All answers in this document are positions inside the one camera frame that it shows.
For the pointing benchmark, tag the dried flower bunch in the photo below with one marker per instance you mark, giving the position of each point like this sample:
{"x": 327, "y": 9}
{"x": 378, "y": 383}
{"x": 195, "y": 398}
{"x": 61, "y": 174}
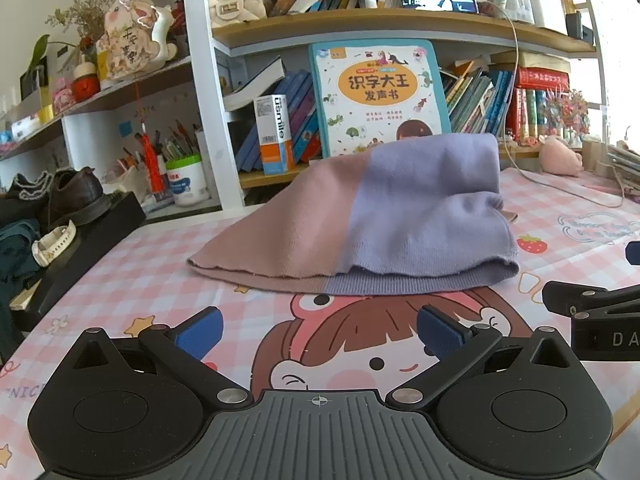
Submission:
{"x": 85, "y": 10}

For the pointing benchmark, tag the white storage box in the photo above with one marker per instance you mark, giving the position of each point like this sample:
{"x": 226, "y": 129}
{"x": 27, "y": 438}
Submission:
{"x": 547, "y": 10}

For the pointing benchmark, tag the pink and purple sweater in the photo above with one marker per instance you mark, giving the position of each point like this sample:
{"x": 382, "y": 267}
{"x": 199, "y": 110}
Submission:
{"x": 400, "y": 210}

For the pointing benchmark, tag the white thick paperback book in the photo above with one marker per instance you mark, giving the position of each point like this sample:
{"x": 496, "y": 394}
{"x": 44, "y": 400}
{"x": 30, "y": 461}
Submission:
{"x": 255, "y": 87}

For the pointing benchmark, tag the green plant leaf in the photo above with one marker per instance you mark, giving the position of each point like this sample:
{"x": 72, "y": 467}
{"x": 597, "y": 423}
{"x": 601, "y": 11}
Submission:
{"x": 40, "y": 50}

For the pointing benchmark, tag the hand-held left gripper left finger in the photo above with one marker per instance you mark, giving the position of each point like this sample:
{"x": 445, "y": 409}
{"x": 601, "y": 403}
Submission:
{"x": 200, "y": 332}

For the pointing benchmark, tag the black box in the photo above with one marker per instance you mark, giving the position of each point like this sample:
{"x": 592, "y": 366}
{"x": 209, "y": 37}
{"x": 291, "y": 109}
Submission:
{"x": 110, "y": 225}

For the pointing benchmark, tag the pig-shaped hanging ornament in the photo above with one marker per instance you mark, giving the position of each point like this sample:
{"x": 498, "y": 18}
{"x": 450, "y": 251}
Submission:
{"x": 130, "y": 35}

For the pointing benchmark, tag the white and orange carton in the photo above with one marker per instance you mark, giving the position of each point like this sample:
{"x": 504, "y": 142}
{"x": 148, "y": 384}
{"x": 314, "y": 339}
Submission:
{"x": 274, "y": 132}

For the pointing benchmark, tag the white wristwatch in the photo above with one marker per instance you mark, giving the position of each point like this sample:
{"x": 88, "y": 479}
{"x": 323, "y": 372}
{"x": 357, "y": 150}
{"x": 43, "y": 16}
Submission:
{"x": 55, "y": 245}

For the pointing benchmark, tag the red round doll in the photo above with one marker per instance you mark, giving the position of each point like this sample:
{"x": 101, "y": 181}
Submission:
{"x": 86, "y": 85}

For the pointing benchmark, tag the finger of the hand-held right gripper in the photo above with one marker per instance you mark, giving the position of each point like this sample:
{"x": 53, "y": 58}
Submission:
{"x": 575, "y": 300}
{"x": 634, "y": 253}

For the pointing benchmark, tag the black frilled shoe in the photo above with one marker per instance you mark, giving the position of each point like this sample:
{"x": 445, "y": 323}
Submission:
{"x": 25, "y": 190}

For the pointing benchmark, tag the teal children's picture book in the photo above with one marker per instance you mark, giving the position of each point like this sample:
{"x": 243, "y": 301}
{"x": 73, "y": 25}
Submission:
{"x": 370, "y": 85}

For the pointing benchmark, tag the row of red thick books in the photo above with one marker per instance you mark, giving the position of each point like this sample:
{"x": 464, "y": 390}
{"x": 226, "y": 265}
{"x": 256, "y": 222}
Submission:
{"x": 540, "y": 80}

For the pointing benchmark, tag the white and wooden bookshelf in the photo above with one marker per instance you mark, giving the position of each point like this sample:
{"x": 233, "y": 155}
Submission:
{"x": 200, "y": 60}

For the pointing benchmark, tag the row of blue books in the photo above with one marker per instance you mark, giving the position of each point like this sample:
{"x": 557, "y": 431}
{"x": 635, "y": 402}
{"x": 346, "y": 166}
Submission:
{"x": 300, "y": 105}

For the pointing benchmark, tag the row of thin picture books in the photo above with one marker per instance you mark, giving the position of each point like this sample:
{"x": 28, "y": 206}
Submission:
{"x": 480, "y": 100}

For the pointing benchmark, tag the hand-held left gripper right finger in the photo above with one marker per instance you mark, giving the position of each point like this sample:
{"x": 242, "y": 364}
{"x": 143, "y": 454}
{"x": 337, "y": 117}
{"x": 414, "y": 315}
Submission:
{"x": 440, "y": 332}

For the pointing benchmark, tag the dark green cloth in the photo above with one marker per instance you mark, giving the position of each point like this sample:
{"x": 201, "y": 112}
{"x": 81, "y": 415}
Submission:
{"x": 15, "y": 255}

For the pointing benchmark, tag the colourful bead bouquet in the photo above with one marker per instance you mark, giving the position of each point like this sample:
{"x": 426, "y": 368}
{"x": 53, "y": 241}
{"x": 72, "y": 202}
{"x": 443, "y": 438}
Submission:
{"x": 565, "y": 110}

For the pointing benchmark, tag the brown leather shoe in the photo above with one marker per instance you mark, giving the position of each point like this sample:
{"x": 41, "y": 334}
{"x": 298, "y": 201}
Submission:
{"x": 77, "y": 200}

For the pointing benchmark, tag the pink plush pig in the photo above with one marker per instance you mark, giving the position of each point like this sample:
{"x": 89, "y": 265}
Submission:
{"x": 560, "y": 157}

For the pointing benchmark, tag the white jar with green lid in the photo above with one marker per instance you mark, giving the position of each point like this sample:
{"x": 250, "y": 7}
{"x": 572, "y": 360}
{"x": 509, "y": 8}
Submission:
{"x": 187, "y": 185}

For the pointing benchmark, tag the bunch of pens and brushes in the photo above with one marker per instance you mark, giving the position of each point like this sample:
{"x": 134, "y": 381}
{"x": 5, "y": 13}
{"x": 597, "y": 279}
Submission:
{"x": 175, "y": 142}

